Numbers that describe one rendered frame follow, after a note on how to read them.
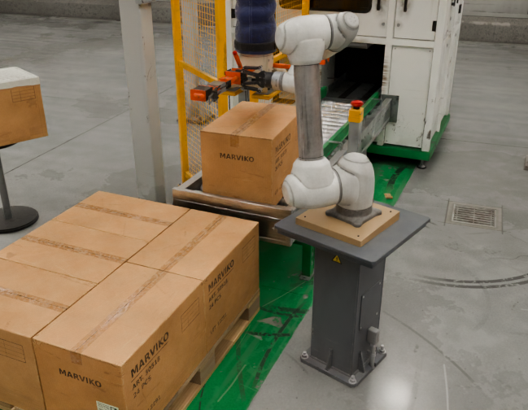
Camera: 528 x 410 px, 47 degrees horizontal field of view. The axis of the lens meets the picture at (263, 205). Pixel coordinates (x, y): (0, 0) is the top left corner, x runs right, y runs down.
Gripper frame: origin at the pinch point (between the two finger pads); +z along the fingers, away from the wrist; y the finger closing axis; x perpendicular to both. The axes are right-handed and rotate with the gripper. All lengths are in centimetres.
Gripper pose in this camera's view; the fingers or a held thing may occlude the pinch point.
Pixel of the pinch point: (235, 76)
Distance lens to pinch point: 305.9
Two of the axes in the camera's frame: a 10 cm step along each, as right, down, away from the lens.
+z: -9.3, -1.6, 3.4
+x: 3.8, -4.0, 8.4
